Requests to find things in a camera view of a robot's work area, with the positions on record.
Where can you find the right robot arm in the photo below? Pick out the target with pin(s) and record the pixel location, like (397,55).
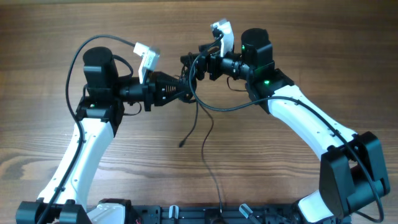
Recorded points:
(353,172)

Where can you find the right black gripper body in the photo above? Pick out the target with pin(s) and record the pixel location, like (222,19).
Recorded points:
(213,66)

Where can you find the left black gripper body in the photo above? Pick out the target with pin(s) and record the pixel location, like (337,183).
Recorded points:
(149,92)

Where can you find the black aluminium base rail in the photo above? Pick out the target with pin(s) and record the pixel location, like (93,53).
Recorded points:
(266,214)

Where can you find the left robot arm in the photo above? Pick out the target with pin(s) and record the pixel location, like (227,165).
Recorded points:
(97,119)

